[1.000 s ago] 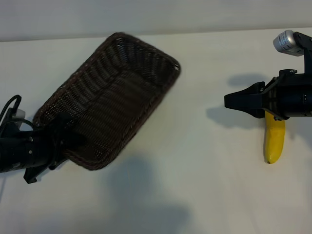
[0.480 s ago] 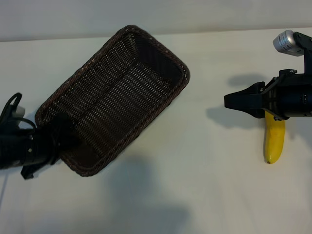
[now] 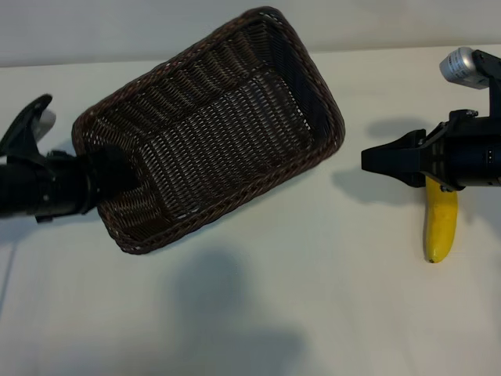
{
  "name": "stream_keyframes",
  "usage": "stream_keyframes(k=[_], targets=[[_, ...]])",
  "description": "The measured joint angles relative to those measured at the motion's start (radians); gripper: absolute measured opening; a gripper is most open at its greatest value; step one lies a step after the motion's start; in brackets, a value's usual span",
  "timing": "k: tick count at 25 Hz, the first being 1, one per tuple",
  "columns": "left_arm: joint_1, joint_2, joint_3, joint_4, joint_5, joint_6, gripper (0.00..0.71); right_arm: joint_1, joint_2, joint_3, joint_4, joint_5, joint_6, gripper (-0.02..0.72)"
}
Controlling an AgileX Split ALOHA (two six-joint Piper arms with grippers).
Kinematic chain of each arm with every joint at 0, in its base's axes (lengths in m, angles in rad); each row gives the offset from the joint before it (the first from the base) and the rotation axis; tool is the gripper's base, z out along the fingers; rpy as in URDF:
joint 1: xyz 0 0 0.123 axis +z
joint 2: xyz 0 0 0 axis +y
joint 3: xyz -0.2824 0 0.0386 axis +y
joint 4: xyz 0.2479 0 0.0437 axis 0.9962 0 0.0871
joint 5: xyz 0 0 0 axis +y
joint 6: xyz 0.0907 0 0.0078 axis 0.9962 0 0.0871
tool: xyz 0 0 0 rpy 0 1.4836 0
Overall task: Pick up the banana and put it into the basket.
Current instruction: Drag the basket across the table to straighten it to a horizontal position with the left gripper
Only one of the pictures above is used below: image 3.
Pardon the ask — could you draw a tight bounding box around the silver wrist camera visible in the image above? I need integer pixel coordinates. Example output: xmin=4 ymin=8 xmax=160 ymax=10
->
xmin=37 ymin=110 xmax=56 ymax=140
xmin=438 ymin=46 xmax=490 ymax=90

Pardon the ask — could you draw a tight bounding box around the black camera bracket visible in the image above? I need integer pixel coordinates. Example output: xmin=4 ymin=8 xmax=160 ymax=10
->
xmin=0 ymin=93 xmax=54 ymax=165
xmin=471 ymin=49 xmax=501 ymax=118

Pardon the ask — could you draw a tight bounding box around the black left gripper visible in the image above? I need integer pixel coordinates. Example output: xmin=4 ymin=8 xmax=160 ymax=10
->
xmin=37 ymin=145 xmax=139 ymax=224

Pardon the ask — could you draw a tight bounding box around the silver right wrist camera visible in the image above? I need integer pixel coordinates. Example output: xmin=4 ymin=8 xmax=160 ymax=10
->
xmin=438 ymin=46 xmax=490 ymax=90

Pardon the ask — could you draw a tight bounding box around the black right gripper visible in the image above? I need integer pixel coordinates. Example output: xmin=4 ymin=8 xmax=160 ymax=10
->
xmin=361 ymin=109 xmax=501 ymax=193

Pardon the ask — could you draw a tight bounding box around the black right camera bracket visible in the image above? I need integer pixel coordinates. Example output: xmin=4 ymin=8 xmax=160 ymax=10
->
xmin=471 ymin=49 xmax=501 ymax=118

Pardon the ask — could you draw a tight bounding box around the dark brown wicker basket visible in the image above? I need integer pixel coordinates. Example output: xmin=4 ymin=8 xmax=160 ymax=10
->
xmin=71 ymin=6 xmax=347 ymax=255

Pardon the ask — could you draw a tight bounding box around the black left camera bracket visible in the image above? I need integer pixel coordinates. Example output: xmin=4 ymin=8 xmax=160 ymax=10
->
xmin=0 ymin=93 xmax=54 ymax=165

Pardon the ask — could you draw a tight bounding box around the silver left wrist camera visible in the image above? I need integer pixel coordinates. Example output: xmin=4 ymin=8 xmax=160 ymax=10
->
xmin=37 ymin=110 xmax=56 ymax=140

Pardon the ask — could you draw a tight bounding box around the yellow banana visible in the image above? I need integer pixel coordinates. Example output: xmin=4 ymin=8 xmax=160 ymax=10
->
xmin=423 ymin=176 xmax=459 ymax=264

